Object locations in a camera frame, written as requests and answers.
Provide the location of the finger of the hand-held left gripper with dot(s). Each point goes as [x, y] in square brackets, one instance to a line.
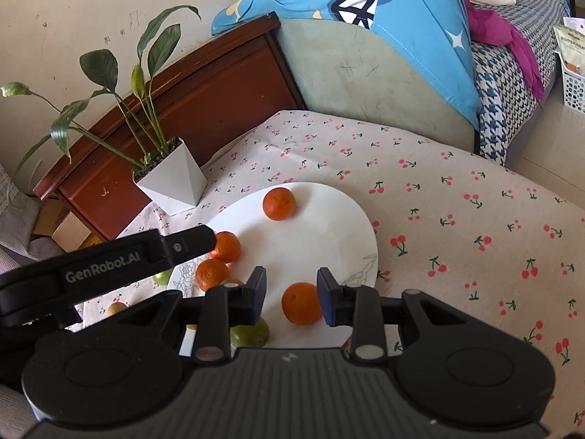
[192, 244]

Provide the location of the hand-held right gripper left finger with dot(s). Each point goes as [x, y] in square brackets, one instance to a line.
[260, 289]

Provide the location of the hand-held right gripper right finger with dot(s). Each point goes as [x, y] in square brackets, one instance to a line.
[325, 297]

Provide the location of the orange tangerine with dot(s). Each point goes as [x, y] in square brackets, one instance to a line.
[300, 304]
[279, 203]
[211, 274]
[227, 248]

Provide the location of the white plate with line drawing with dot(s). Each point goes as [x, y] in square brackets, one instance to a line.
[320, 238]

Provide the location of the round tan fruit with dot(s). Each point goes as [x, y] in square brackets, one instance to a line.
[116, 308]

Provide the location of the green round fruit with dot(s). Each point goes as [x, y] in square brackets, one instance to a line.
[249, 334]
[161, 278]

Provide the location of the open cardboard box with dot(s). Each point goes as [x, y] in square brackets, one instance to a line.
[68, 233]

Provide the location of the white faceted planter pot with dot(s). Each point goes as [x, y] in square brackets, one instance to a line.
[176, 178]

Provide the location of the grey checked cloth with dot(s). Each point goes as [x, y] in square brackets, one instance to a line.
[18, 219]

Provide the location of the dark wooden headboard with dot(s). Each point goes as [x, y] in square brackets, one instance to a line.
[205, 96]

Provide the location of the cherry print tablecloth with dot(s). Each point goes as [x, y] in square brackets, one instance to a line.
[457, 219]

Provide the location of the green leafy plant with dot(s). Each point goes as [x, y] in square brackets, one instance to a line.
[98, 66]

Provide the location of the pale green cushion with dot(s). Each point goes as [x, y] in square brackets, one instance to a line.
[365, 82]

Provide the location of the houndstooth blanket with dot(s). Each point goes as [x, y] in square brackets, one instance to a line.
[502, 100]

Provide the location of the blue printed pillow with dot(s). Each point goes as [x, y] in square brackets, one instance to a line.
[411, 32]

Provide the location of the magenta cloth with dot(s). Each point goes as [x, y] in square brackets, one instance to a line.
[493, 27]

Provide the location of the white perforated basket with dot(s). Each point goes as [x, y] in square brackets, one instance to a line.
[571, 87]

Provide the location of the pale snack packet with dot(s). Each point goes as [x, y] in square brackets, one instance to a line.
[569, 45]

